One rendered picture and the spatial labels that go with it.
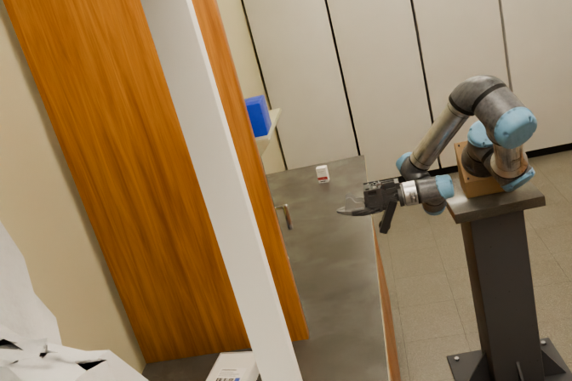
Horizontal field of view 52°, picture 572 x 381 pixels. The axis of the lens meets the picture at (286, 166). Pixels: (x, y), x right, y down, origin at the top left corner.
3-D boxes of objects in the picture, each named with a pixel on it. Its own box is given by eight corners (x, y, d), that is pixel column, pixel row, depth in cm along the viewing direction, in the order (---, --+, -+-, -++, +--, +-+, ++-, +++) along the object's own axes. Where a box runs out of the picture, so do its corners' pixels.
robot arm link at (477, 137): (488, 127, 213) (490, 108, 201) (511, 154, 207) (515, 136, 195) (459, 143, 213) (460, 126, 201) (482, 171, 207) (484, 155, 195)
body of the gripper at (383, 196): (360, 183, 186) (398, 175, 184) (366, 207, 188) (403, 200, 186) (361, 192, 179) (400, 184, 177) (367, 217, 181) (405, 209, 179)
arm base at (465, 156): (500, 139, 221) (502, 127, 212) (506, 175, 214) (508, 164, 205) (459, 143, 224) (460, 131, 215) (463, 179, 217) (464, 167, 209)
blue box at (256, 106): (231, 143, 156) (222, 110, 153) (238, 132, 165) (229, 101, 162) (267, 135, 154) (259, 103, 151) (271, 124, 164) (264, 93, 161)
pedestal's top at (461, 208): (515, 174, 237) (514, 165, 236) (546, 205, 207) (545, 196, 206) (437, 190, 241) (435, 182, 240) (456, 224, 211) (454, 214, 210)
